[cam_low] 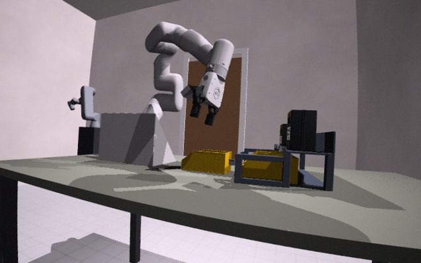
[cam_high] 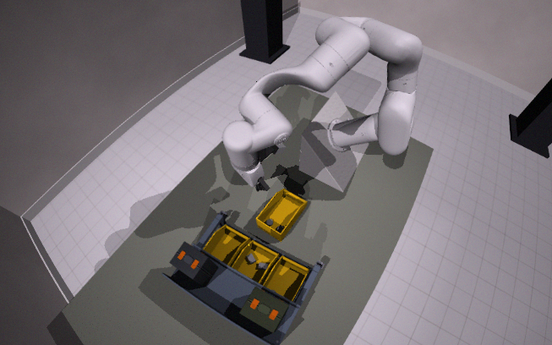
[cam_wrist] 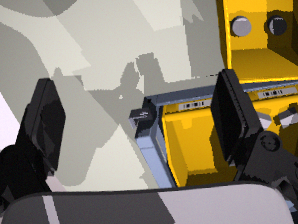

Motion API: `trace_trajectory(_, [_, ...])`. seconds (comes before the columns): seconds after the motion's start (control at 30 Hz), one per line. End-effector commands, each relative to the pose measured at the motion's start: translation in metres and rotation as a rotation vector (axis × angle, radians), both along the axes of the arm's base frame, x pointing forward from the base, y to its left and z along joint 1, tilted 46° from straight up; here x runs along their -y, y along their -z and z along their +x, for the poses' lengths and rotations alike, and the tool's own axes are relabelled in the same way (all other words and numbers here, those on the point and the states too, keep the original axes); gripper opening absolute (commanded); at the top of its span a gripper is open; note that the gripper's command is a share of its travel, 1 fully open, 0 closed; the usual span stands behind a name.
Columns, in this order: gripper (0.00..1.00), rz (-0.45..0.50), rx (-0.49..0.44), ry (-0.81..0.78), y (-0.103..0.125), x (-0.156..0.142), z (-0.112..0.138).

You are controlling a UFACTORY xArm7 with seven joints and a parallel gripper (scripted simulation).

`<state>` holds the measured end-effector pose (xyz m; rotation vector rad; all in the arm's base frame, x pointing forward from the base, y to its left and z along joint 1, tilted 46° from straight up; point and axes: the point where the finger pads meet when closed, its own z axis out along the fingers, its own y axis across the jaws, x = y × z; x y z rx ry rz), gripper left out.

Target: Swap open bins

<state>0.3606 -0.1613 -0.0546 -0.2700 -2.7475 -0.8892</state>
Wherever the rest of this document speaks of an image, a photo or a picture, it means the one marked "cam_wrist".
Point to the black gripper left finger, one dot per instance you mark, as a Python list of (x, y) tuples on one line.
[(25, 165)]

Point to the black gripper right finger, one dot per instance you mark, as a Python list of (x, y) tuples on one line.
[(243, 141)]

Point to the dark grey metal shelf rack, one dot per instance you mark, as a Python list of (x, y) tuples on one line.
[(152, 110)]

